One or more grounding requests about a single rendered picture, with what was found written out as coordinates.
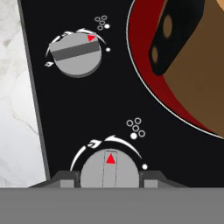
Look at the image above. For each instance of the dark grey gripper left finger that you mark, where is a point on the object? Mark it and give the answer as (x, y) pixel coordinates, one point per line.
(64, 179)

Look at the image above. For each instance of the grey stove knob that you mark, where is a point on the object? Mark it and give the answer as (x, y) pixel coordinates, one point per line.
(76, 54)
(109, 170)

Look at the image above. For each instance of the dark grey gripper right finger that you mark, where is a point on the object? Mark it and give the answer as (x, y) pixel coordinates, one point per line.
(153, 179)

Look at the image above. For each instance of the black hob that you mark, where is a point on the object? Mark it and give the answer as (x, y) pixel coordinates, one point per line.
(96, 99)

